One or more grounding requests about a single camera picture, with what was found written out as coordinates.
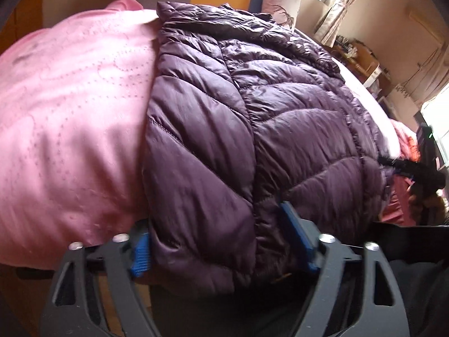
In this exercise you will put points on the pink bed blanket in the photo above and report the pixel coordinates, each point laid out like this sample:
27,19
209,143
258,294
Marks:
74,101

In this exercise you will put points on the person's right hand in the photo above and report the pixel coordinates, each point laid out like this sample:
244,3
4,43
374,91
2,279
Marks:
428,210

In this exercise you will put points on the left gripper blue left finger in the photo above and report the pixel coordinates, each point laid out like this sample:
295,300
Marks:
74,306

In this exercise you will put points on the red pink bedding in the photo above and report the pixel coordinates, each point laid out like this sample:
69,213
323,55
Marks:
397,212

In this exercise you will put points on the deer print pillow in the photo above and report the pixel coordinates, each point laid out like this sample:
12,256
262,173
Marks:
283,12

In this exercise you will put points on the pink patterned curtain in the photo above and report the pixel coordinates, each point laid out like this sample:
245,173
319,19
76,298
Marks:
329,25

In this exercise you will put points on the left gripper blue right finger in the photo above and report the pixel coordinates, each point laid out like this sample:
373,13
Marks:
355,294

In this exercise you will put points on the purple quilted down jacket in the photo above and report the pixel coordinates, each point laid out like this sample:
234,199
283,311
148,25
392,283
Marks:
244,115

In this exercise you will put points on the wooden desk with clutter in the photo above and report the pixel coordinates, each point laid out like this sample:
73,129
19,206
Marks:
363,63

